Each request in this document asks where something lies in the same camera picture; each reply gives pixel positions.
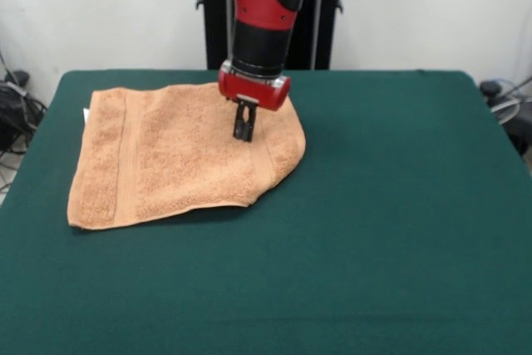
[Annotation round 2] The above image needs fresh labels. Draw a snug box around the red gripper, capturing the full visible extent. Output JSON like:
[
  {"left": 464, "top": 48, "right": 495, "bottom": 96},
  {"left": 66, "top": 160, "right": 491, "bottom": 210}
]
[{"left": 217, "top": 60, "right": 292, "bottom": 143}]

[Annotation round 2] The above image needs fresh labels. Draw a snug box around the tan terry towel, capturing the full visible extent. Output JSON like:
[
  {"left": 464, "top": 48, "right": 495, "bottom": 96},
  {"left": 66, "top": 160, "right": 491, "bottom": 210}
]
[{"left": 66, "top": 82, "right": 308, "bottom": 232}]

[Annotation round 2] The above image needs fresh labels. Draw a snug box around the dark green table cloth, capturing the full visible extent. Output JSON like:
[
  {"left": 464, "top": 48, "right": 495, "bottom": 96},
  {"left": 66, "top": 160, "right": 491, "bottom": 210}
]
[{"left": 0, "top": 69, "right": 532, "bottom": 355}]

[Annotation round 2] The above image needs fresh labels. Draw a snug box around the dark grey stand base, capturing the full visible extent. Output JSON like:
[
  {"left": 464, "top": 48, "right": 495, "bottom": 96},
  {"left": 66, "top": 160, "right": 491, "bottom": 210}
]
[
  {"left": 0, "top": 70, "right": 47, "bottom": 155},
  {"left": 479, "top": 78, "right": 532, "bottom": 159}
]

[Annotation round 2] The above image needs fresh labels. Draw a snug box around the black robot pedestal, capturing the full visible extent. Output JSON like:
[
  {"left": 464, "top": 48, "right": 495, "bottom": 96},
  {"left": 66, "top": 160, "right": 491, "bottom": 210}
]
[{"left": 193, "top": 0, "right": 362, "bottom": 71}]

